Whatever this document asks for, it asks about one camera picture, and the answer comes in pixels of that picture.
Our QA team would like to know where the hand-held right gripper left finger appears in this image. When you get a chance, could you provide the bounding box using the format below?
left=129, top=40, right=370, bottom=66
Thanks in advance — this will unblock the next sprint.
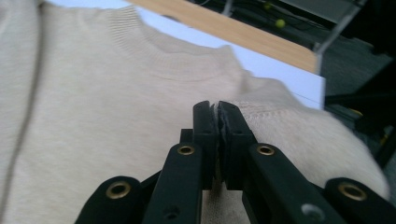
left=141, top=100, right=219, bottom=224

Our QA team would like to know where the beige knit sweater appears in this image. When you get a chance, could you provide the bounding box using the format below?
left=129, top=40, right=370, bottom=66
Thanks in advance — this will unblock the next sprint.
left=0, top=0, right=391, bottom=224

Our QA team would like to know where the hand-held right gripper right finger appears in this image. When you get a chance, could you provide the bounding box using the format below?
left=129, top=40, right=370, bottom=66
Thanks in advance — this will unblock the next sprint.
left=217, top=100, right=347, bottom=224

